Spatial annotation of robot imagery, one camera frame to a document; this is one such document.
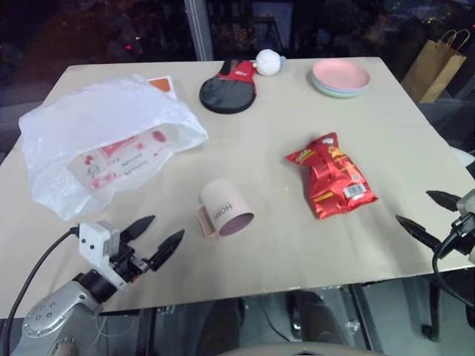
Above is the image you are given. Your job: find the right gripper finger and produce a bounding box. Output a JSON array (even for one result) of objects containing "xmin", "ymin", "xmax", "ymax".
[
  {"xmin": 395, "ymin": 214, "xmax": 443, "ymax": 254},
  {"xmin": 425, "ymin": 190, "xmax": 458, "ymax": 213}
]

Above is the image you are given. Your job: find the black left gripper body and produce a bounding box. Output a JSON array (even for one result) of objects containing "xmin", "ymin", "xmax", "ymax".
[{"xmin": 109, "ymin": 243, "xmax": 154, "ymax": 287}]

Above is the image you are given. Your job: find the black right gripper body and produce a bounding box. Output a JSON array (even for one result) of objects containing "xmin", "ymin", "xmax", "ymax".
[{"xmin": 439, "ymin": 213, "xmax": 475, "ymax": 257}]

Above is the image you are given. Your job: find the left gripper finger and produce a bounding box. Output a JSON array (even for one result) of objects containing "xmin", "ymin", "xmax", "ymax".
[
  {"xmin": 147, "ymin": 229, "xmax": 186, "ymax": 273},
  {"xmin": 119, "ymin": 214, "xmax": 157, "ymax": 248}
]

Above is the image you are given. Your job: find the white box with red print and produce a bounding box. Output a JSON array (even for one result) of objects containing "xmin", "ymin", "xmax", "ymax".
[{"xmin": 65, "ymin": 128, "xmax": 178, "ymax": 192}]

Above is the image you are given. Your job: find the red snack bag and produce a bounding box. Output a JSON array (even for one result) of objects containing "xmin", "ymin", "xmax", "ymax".
[{"xmin": 284, "ymin": 132, "xmax": 379, "ymax": 221}]

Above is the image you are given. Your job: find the black chair caster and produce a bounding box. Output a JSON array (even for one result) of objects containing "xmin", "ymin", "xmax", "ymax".
[{"xmin": 422, "ymin": 321, "xmax": 444, "ymax": 342}]

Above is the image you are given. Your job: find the dark metal table leg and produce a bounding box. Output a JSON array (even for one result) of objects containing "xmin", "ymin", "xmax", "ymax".
[{"xmin": 350, "ymin": 283, "xmax": 376, "ymax": 352}]

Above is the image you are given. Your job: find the white translucent plastic bag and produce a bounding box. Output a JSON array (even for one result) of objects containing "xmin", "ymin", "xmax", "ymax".
[{"xmin": 18, "ymin": 73, "xmax": 209, "ymax": 223}]

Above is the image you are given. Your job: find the brown paper bag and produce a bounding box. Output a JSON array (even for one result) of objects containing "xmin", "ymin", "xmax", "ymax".
[{"xmin": 401, "ymin": 28, "xmax": 471, "ymax": 105}]

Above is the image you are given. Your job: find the dark rounded shape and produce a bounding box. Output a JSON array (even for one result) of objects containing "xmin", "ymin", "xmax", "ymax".
[{"xmin": 287, "ymin": 291, "xmax": 349, "ymax": 356}]

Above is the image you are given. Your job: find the orange and white card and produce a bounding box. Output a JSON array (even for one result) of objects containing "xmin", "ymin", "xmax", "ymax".
[{"xmin": 145, "ymin": 75, "xmax": 179, "ymax": 100}]

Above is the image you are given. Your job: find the blue plastic plate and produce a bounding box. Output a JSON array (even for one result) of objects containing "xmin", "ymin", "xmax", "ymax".
[{"xmin": 313, "ymin": 85, "xmax": 367, "ymax": 99}]

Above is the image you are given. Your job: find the black red paddle cover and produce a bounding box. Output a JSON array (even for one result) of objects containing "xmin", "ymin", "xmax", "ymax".
[{"xmin": 198, "ymin": 59, "xmax": 259, "ymax": 113}]

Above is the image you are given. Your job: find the pink plastic plate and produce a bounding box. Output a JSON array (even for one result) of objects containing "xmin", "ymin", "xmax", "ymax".
[{"xmin": 311, "ymin": 59, "xmax": 371, "ymax": 90}]

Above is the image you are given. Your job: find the grey metal pillar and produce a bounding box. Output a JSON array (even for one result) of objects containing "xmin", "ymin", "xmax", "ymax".
[{"xmin": 184, "ymin": 0, "xmax": 214, "ymax": 62}]

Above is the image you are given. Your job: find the white plush ball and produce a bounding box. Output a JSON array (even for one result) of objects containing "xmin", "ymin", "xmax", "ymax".
[{"xmin": 255, "ymin": 48, "xmax": 284, "ymax": 76}]

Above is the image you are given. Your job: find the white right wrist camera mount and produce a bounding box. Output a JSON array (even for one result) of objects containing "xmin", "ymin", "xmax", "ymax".
[{"xmin": 455, "ymin": 188, "xmax": 475, "ymax": 217}]

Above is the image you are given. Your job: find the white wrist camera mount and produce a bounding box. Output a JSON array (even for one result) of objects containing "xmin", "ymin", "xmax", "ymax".
[
  {"xmin": 455, "ymin": 188, "xmax": 475, "ymax": 217},
  {"xmin": 78, "ymin": 221, "xmax": 125, "ymax": 289}
]

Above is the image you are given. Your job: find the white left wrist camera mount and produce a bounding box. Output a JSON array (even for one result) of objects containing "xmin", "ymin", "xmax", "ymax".
[{"xmin": 78, "ymin": 221, "xmax": 125, "ymax": 289}]

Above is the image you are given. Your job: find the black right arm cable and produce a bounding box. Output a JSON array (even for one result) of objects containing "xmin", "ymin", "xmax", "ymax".
[{"xmin": 431, "ymin": 218, "xmax": 475, "ymax": 298}]

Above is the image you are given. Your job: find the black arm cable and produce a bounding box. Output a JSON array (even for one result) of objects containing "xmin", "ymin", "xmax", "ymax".
[
  {"xmin": 6, "ymin": 226, "xmax": 81, "ymax": 323},
  {"xmin": 431, "ymin": 218, "xmax": 475, "ymax": 298}
]

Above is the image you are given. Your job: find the pink cup with handle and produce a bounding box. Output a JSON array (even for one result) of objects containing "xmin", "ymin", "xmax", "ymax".
[{"xmin": 195, "ymin": 178, "xmax": 256, "ymax": 239}]

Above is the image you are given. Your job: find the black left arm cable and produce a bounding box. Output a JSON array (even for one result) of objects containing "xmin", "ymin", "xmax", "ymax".
[{"xmin": 6, "ymin": 226, "xmax": 81, "ymax": 323}]

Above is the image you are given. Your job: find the thin black floor cable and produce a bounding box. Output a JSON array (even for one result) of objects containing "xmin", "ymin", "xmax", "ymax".
[{"xmin": 259, "ymin": 306, "xmax": 295, "ymax": 343}]

